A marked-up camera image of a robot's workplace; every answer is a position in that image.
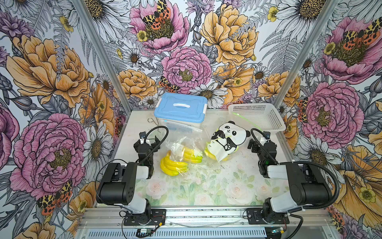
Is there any clear zip-top bag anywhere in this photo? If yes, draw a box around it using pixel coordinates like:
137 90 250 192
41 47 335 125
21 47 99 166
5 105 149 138
160 122 205 175

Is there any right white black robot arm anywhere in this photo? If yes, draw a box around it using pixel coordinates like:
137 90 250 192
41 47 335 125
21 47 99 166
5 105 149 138
248 139 337 223

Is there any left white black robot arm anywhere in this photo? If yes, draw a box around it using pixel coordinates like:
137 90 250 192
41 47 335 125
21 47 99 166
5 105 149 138
96 137 160 217

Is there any yellow banana bunch small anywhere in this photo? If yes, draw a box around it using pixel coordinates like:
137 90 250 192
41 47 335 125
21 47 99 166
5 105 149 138
183 147 203 163

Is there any white plastic basket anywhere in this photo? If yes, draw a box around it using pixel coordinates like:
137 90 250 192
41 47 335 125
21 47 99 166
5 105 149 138
228 103 286 133

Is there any blue lid storage box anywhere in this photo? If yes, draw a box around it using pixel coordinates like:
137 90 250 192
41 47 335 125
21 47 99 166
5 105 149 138
154 93 208 129

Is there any small green circuit board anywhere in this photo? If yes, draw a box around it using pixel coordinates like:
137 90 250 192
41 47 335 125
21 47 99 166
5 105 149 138
136 228 152 238

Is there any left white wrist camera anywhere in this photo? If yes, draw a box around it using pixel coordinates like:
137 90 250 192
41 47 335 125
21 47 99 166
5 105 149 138
139 131 151 145

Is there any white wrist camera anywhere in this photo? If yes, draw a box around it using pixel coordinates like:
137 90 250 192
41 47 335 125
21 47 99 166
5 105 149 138
260 131 271 145
139 131 151 145

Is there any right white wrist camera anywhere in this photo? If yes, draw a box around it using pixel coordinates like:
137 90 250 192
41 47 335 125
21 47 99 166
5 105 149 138
260 131 271 145

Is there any metal wire clip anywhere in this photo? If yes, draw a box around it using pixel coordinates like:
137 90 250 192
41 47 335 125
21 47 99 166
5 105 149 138
147 118 160 126

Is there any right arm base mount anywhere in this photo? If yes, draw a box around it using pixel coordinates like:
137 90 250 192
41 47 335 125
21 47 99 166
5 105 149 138
243 208 289 225

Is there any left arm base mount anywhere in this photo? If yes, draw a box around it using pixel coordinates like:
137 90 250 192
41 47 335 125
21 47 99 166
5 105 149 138
122 209 167 226

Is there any right black corrugated cable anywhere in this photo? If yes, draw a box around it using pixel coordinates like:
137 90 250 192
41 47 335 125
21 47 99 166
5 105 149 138
250 128 341 209

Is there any aluminium front rail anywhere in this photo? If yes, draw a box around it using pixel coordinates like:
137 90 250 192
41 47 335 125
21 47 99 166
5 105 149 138
75 206 341 239

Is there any left aluminium corner post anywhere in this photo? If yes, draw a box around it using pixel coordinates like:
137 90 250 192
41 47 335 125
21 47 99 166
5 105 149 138
73 1 132 115

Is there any aluminium corner post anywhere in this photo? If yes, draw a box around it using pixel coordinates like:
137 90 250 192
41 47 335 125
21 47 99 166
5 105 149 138
273 0 339 108
73 1 132 115

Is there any right aluminium corner post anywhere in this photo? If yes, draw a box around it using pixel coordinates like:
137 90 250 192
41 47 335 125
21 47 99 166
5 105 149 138
273 0 339 108

